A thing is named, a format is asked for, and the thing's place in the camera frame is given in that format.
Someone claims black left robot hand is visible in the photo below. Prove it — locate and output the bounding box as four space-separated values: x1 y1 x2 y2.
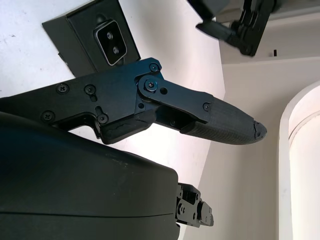
195 0 271 57

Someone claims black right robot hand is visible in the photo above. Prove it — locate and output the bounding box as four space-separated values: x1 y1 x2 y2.
0 57 268 240

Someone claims small silver camera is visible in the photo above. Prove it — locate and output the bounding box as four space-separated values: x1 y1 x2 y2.
92 21 128 66

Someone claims black camera box base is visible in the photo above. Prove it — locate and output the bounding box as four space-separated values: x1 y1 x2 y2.
41 0 142 77

